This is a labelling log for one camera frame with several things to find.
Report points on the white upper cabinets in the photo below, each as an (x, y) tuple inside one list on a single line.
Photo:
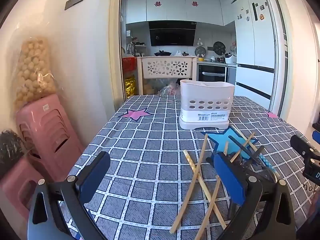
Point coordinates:
[(175, 10)]

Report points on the stack of pink stools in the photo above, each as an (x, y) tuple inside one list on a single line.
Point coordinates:
[(47, 130)]

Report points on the black range hood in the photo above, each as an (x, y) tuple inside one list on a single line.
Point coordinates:
[(172, 33)]

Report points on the grey wall switch plate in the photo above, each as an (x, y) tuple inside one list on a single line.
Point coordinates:
[(74, 2)]

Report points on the black wok with lid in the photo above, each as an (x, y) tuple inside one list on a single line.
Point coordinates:
[(162, 53)]

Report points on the gold foil package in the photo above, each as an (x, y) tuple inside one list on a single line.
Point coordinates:
[(130, 86)]

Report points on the red paper decal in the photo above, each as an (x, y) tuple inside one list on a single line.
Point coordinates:
[(195, 3), (157, 4)]

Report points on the pink plastic stool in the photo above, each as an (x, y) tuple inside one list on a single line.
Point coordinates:
[(17, 187)]

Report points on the bag of puffed snack balls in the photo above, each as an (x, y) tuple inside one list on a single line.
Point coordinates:
[(32, 72)]

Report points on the round dark steamer rack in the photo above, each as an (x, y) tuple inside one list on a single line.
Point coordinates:
[(219, 47)]

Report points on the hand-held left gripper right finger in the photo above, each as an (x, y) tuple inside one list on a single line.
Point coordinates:
[(230, 177)]

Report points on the red plastic basket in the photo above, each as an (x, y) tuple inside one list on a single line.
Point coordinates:
[(128, 63)]

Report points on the metal kettle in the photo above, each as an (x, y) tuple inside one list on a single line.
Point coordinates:
[(130, 48)]

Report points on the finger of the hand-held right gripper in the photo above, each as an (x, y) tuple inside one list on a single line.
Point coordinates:
[(300, 143)]

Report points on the black plastic bag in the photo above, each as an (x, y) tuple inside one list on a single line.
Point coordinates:
[(10, 147)]

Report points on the grey checked tablecloth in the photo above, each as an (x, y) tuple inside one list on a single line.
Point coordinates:
[(150, 142)]

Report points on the beige flower-cutout basket rack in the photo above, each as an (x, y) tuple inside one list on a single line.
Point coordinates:
[(165, 67)]

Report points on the white plastic utensil holder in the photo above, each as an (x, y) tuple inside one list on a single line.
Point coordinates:
[(206, 105)]

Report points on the black built-in oven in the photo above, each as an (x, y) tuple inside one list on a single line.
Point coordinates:
[(212, 72)]

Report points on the white rice cooker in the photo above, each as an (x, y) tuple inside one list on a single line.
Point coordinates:
[(230, 59)]

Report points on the clear plastic bag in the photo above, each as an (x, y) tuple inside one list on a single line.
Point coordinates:
[(170, 88)]

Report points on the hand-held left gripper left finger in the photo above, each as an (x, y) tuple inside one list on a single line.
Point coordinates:
[(95, 177)]

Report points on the white refrigerator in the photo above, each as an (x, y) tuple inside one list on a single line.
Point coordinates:
[(257, 42)]

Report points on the blue patterned bamboo chopstick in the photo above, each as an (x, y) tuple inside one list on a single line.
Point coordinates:
[(243, 136)]

